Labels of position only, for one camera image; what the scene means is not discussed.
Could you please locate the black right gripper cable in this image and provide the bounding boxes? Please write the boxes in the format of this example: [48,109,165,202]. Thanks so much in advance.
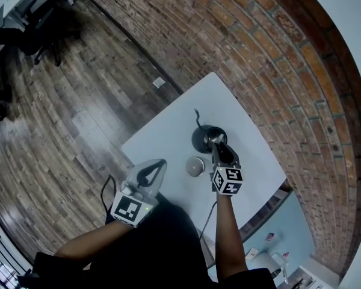
[198,200,218,241]

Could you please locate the black office chair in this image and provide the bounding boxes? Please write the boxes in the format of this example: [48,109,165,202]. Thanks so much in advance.
[5,0,82,67]

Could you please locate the person's right forearm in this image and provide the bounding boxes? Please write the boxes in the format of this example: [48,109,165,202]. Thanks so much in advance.
[214,191,248,282]

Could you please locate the black gooseneck teapot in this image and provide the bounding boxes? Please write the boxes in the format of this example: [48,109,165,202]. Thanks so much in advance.
[191,108,229,155]

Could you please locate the white square table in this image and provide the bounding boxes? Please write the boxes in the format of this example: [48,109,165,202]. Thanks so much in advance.
[120,72,287,252]

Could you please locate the round silver teapot lid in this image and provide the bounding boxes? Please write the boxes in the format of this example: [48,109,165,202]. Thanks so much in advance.
[185,156,206,178]

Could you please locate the person's left forearm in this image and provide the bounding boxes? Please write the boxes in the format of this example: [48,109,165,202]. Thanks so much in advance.
[54,219,133,263]

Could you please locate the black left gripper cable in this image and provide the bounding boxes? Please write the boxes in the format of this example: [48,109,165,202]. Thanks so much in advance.
[100,174,116,222]

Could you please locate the thin white floor cable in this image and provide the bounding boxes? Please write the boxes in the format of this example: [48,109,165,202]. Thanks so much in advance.
[0,188,42,245]

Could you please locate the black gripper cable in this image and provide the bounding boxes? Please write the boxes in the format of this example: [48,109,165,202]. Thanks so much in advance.
[198,200,218,241]
[100,174,116,222]

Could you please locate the person's black shirt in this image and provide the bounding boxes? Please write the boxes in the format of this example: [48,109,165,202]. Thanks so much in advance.
[32,202,278,289]

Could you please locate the light blue side table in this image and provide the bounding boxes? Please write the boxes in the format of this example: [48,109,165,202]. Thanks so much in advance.
[209,190,316,282]

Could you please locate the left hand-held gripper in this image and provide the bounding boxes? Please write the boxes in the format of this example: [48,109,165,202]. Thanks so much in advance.
[110,158,168,229]

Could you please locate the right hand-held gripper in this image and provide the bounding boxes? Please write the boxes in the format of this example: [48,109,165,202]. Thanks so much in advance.
[211,140,244,197]

